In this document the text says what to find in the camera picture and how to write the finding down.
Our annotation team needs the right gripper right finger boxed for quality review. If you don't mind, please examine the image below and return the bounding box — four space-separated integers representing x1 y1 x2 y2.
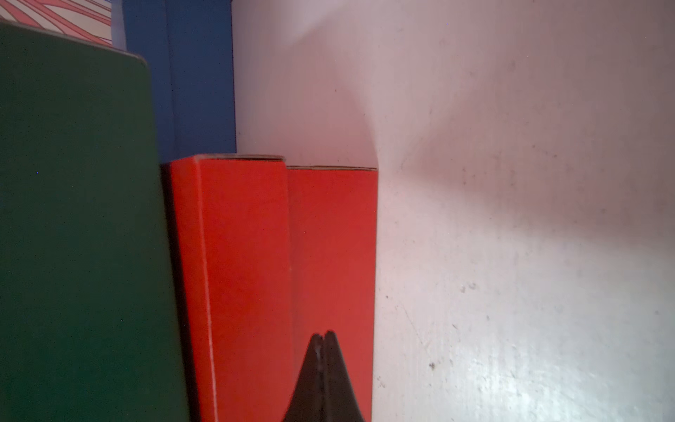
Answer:
322 331 365 422

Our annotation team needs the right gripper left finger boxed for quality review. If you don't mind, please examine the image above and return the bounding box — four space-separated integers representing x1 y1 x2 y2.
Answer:
283 334 323 422

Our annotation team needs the red shoebox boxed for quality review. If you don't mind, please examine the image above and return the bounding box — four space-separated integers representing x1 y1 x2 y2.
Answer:
162 155 378 421

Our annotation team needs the green shoebox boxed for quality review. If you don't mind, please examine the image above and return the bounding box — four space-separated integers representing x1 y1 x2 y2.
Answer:
1 23 190 421

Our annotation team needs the blue shoebox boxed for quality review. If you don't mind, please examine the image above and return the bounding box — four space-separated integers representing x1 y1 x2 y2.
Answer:
121 0 237 163

